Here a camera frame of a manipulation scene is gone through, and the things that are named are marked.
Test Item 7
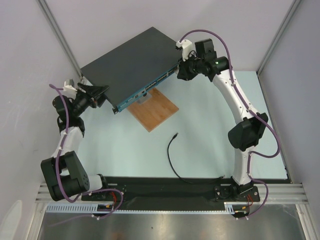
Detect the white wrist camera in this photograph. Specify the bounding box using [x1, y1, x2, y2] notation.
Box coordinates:
[63, 79, 77, 93]
[175, 39, 193, 62]

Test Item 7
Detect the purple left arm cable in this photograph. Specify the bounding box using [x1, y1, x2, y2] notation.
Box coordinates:
[49, 84, 125, 221]

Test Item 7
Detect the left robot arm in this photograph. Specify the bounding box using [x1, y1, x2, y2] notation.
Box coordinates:
[40, 80, 110, 203]

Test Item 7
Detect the aluminium frame post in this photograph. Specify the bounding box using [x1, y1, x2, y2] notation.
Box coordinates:
[36, 0, 83, 79]
[256, 0, 303, 77]

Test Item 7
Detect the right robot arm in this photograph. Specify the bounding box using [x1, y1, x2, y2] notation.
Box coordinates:
[176, 38, 268, 201]

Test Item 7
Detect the aluminium front rail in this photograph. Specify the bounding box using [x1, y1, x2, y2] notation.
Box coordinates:
[35, 183, 309, 204]

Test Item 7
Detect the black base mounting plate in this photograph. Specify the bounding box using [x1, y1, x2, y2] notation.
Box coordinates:
[81, 176, 261, 210]

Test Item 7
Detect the wooden base board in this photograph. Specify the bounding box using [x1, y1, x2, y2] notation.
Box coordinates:
[127, 88, 179, 133]

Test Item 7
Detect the aluminium frame post left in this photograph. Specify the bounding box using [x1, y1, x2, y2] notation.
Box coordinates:
[36, 0, 83, 79]

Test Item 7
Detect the aluminium frame post right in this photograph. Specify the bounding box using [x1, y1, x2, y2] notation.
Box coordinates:
[256, 0, 303, 77]

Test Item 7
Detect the black ethernet cable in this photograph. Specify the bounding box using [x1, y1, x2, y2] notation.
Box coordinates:
[166, 132, 225, 185]

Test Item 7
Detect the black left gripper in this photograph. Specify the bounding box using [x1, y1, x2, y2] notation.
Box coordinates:
[72, 83, 111, 118]

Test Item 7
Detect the dark grey network switch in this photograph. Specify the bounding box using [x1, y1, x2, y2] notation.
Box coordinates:
[80, 27, 182, 114]

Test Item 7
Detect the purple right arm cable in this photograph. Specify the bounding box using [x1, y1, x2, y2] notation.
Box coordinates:
[179, 29, 280, 220]

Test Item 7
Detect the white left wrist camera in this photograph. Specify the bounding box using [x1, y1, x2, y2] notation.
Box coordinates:
[63, 79, 77, 93]

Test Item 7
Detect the metal switch stand bracket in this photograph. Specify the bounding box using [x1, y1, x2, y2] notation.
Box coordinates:
[136, 92, 152, 105]

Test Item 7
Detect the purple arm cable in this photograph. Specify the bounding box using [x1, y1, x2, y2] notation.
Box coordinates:
[179, 29, 280, 220]
[49, 84, 125, 221]

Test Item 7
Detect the white cable duct rail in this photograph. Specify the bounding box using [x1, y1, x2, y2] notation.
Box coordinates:
[45, 203, 235, 215]

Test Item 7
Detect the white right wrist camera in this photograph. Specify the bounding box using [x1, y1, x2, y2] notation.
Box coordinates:
[175, 39, 193, 62]

